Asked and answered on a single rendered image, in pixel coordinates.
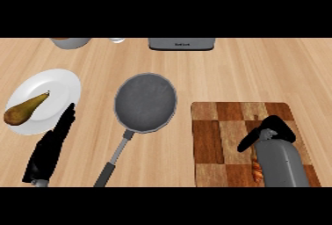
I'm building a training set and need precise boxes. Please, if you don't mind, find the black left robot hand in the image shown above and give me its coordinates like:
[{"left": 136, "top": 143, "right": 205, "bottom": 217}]
[{"left": 20, "top": 102, "right": 78, "bottom": 185}]

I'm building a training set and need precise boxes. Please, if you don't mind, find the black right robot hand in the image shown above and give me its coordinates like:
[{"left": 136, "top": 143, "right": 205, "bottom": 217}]
[{"left": 236, "top": 114, "right": 298, "bottom": 153}]

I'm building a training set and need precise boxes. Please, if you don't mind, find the checkered wooden cutting board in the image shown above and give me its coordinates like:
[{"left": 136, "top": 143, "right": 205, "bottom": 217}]
[{"left": 189, "top": 101, "right": 323, "bottom": 188}]

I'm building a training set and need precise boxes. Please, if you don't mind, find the golden brown croissant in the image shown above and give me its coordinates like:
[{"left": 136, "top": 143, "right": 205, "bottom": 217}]
[{"left": 251, "top": 156, "right": 264, "bottom": 184}]

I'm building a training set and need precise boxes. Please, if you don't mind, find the grey frying pan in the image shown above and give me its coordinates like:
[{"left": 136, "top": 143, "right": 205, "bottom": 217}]
[{"left": 93, "top": 72, "right": 178, "bottom": 188}]

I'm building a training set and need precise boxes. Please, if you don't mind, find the brown pear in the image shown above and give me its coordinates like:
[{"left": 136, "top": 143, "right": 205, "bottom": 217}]
[{"left": 3, "top": 91, "right": 51, "bottom": 127}]

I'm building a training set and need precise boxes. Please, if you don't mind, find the white plate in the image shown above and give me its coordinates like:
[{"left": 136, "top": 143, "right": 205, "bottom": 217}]
[{"left": 4, "top": 68, "right": 82, "bottom": 136}]

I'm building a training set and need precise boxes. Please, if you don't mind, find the grey appliance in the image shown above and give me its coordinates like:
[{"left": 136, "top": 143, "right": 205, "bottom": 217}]
[{"left": 146, "top": 38, "right": 217, "bottom": 52}]

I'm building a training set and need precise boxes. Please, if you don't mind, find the grey bowl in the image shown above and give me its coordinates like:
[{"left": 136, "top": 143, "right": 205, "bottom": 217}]
[{"left": 48, "top": 38, "right": 91, "bottom": 50}]

